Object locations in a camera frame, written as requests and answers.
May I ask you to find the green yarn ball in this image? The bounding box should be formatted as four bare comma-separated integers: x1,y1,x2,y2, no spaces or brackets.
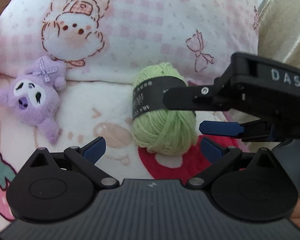
132,62,197,155

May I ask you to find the purple plush toy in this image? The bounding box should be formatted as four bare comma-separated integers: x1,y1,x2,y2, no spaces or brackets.
0,56,66,144

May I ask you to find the beige curtain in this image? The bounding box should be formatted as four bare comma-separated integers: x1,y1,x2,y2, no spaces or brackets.
225,0,300,151

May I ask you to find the pink checkered pillow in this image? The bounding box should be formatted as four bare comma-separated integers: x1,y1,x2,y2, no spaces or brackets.
0,0,258,85

